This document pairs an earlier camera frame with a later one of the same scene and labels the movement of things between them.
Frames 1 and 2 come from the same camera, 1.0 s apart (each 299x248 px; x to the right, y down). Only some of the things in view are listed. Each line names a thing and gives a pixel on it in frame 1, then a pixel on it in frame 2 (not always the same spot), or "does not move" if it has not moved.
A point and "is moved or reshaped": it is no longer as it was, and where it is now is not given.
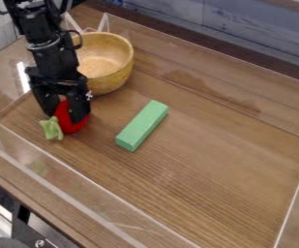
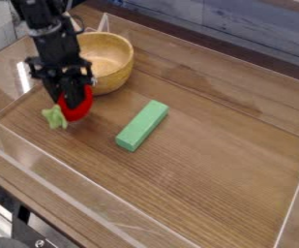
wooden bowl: (105, 61) does not move
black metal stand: (33, 231) does not move
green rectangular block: (141, 125) does not move
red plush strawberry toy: (68, 127) is moved or reshaped
